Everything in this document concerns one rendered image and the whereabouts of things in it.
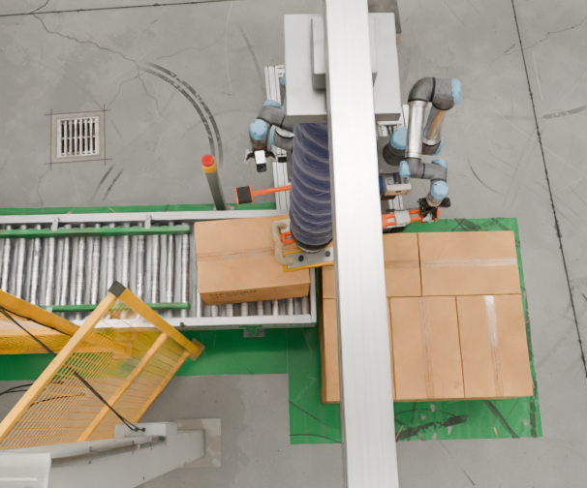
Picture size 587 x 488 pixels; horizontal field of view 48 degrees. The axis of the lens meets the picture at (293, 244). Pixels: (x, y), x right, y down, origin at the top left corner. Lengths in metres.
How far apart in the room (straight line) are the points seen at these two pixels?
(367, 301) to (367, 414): 0.23
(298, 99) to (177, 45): 3.56
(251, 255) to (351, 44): 2.13
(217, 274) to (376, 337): 2.25
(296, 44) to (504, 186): 3.33
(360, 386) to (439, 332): 2.65
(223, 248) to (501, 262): 1.70
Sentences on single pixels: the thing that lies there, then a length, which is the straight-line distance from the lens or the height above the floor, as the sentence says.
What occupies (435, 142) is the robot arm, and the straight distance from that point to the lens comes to 3.50.
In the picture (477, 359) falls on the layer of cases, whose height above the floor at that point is 0.54.
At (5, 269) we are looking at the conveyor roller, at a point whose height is 0.55.
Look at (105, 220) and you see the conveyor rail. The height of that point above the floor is 0.59.
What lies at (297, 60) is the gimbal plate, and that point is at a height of 2.87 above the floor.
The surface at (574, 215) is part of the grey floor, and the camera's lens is 5.07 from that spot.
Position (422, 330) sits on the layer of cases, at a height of 0.54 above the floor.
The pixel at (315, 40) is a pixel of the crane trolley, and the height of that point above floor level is 2.96.
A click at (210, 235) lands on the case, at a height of 0.95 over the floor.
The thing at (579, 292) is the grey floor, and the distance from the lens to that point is 4.93.
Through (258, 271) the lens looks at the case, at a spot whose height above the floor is 0.95.
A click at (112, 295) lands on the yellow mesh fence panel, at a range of 2.43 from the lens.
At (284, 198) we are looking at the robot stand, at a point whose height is 0.23.
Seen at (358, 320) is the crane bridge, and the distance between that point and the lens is 1.39.
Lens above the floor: 4.42
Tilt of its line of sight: 75 degrees down
